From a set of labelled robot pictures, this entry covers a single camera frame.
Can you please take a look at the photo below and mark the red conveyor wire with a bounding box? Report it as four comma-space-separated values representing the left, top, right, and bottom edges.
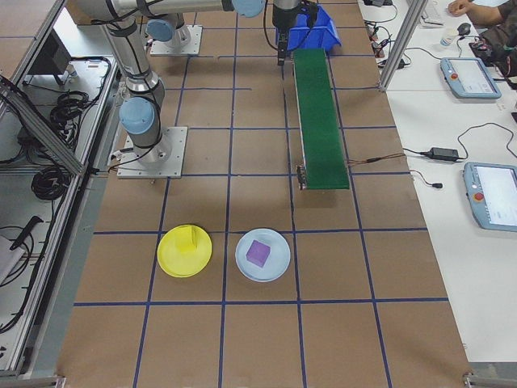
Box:
347, 153, 406, 166

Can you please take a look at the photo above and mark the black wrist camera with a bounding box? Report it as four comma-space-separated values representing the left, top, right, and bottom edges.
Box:
301, 2, 320, 29

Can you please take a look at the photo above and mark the black control box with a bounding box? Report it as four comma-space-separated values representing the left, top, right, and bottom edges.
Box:
26, 27, 74, 86

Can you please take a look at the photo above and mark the yellow plate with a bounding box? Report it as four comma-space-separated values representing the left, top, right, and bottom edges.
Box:
156, 224, 213, 279

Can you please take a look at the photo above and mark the yellow foam block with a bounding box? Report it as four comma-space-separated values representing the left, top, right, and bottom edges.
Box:
175, 226, 200, 255

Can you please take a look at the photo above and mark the black electronics board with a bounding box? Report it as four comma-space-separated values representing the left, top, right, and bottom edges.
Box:
468, 35, 500, 61

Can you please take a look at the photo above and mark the blue grey teach pendant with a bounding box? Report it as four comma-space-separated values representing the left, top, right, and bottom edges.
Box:
439, 56, 503, 100
462, 161, 517, 234

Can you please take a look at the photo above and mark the black cable coil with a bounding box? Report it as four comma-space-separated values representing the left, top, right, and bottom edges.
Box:
48, 91, 90, 130
31, 165, 68, 203

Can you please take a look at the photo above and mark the person bare forearm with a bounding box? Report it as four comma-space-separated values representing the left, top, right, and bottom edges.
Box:
470, 2, 511, 23

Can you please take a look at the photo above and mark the seated person dark shirt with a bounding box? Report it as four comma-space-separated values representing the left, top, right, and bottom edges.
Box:
478, 0, 517, 84

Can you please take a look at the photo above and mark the black power adapter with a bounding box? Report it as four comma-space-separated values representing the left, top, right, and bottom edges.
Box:
427, 146, 461, 162

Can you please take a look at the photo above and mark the black handle tool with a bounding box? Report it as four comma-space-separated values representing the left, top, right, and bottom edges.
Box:
8, 216, 44, 251

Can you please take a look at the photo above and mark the blue plastic bin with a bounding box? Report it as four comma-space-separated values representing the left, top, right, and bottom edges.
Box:
287, 6, 343, 53

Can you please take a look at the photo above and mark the black cable with plug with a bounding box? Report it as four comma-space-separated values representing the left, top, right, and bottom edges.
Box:
410, 169, 444, 191

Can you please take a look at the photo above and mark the aluminium profile bar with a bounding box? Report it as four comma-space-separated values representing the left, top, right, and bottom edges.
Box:
30, 373, 66, 388
463, 371, 517, 388

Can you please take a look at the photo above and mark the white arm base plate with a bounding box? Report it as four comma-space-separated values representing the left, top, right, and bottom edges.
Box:
149, 24, 203, 56
116, 126, 189, 179

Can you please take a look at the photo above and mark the aluminium profile post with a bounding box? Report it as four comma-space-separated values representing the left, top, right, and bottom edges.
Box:
377, 0, 425, 93

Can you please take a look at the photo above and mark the person bare hand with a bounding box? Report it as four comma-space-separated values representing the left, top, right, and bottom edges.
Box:
447, 0, 473, 16

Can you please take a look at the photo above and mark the green conveyor belt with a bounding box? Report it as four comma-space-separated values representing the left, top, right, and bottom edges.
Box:
291, 47, 351, 192

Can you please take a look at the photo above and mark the light blue plate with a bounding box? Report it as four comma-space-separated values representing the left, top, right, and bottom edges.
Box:
234, 228, 292, 283

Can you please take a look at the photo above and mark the purple foam block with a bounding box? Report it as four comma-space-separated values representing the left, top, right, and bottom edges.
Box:
246, 239, 271, 268

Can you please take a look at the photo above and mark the white keyboard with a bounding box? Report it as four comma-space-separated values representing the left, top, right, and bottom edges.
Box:
419, 0, 445, 28

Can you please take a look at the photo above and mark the V-shaped metal bar frame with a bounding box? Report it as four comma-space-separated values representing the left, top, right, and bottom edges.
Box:
0, 0, 141, 381

